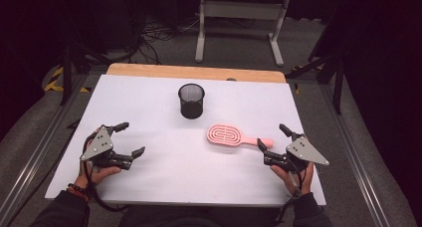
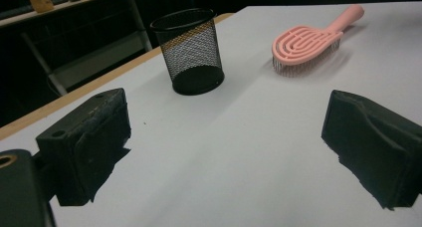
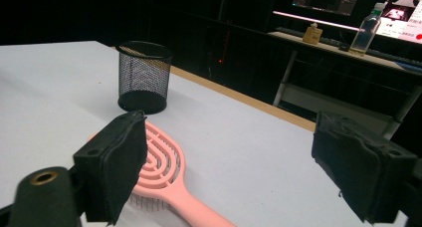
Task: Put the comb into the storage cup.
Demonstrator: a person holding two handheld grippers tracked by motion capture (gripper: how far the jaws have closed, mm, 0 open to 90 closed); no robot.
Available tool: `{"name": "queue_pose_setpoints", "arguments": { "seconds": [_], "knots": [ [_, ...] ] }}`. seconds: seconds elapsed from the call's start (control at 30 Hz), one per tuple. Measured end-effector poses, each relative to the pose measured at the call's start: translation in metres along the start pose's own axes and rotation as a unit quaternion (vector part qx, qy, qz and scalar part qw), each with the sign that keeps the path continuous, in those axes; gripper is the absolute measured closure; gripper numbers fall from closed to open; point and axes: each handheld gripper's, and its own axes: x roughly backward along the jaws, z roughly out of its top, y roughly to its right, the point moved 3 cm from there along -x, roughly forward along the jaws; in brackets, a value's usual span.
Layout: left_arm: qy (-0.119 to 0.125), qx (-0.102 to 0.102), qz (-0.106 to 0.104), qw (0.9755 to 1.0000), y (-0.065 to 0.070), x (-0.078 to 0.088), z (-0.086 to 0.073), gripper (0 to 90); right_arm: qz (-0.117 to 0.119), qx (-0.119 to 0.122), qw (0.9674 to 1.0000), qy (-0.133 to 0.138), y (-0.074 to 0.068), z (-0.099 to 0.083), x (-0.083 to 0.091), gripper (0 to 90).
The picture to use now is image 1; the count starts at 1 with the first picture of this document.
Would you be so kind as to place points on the pink hairbrush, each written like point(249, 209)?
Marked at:
point(223, 136)

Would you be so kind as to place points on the black metal stand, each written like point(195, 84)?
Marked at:
point(337, 81)
point(67, 74)

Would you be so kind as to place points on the black mesh pen holder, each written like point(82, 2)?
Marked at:
point(191, 102)

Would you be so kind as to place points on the grey metal floor rail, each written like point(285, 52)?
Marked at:
point(351, 147)
point(31, 150)

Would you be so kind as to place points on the person's left hand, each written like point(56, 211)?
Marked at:
point(99, 175)

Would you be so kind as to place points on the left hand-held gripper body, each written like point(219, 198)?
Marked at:
point(99, 147)

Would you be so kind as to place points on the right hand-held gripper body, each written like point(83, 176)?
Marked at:
point(303, 150)

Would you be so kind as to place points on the white metal desk frame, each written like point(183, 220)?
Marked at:
point(244, 9)

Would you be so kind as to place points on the person's right hand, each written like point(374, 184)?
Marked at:
point(292, 182)

